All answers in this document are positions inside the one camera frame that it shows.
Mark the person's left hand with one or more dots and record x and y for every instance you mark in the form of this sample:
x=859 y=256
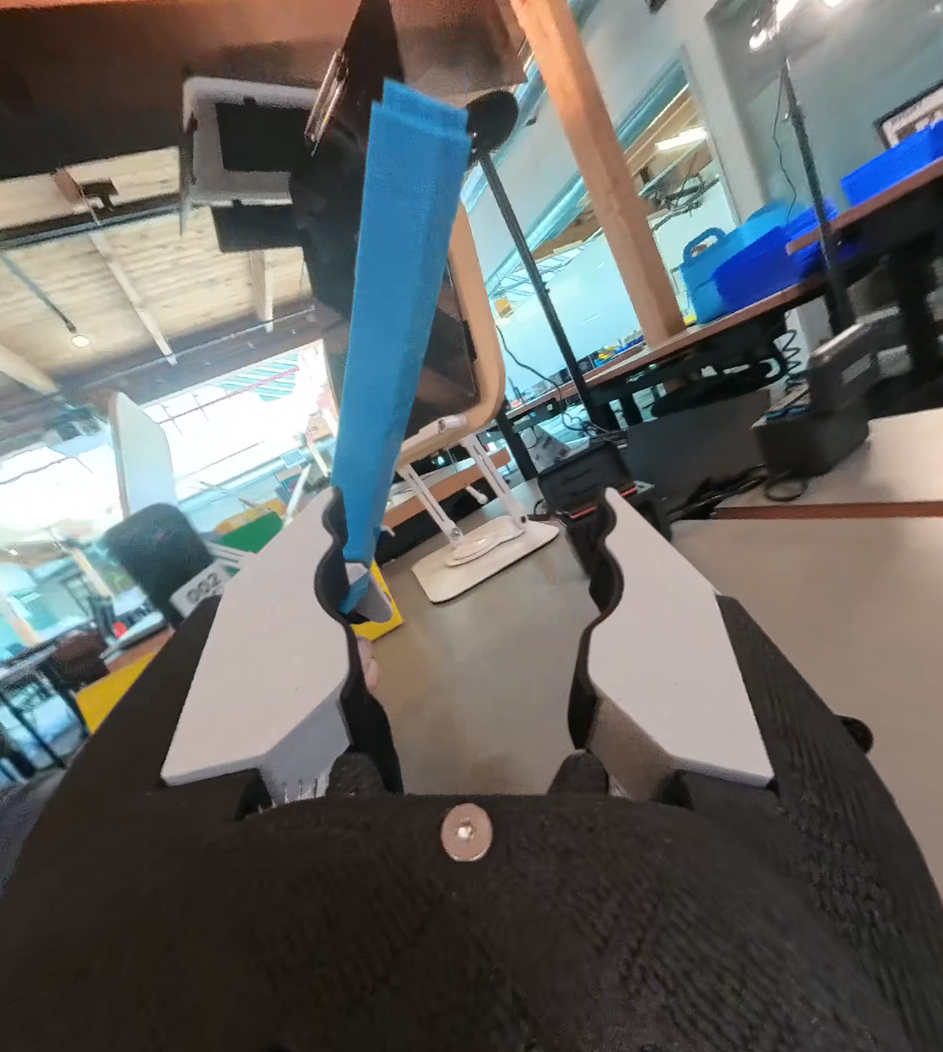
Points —
x=370 y=666

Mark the blue toolbox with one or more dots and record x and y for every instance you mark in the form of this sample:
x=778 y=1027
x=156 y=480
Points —
x=718 y=279

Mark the black vertical pole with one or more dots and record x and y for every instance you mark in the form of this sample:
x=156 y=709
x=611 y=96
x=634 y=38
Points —
x=545 y=288

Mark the small blue parts bin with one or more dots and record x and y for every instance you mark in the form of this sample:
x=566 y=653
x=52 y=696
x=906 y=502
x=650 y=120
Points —
x=907 y=164
x=792 y=255

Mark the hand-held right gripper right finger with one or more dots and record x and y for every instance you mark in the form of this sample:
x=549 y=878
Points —
x=677 y=657

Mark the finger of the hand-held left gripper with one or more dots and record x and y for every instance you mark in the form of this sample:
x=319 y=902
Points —
x=372 y=596

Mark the wooden support post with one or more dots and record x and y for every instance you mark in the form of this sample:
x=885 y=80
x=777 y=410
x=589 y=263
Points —
x=603 y=164

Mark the green storage bin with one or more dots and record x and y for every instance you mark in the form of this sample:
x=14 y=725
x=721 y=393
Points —
x=253 y=534

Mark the black battery charger case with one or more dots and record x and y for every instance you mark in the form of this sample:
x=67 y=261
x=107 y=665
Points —
x=825 y=411
x=578 y=493

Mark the white board on stand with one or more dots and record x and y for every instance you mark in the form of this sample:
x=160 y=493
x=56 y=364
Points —
x=142 y=456

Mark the framed marker tag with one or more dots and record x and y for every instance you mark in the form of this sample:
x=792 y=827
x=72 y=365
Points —
x=923 y=107

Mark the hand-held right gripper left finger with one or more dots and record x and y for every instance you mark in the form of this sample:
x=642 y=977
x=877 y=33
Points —
x=257 y=674

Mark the yellow storage bin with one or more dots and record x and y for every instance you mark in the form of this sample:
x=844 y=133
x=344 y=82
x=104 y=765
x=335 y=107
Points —
x=122 y=682

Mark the studio light on tripod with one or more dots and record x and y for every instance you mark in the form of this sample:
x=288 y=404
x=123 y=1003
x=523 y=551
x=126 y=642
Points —
x=816 y=189

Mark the black hanging panel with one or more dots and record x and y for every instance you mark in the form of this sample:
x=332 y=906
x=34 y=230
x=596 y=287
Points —
x=249 y=140

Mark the wooden top office table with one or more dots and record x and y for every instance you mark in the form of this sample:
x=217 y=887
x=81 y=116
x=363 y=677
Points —
x=685 y=345
x=915 y=189

